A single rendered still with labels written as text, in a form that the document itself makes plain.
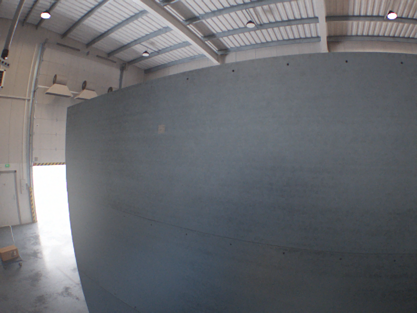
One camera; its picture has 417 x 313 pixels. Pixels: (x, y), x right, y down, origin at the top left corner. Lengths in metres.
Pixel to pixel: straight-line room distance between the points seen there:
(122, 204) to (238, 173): 0.56
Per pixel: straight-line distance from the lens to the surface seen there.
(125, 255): 1.10
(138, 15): 8.91
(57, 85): 9.57
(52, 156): 9.99
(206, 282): 0.83
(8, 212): 9.81
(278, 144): 0.61
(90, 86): 10.19
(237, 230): 0.68
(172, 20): 8.45
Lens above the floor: 2.92
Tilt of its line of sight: 1 degrees down
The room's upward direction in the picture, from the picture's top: 1 degrees clockwise
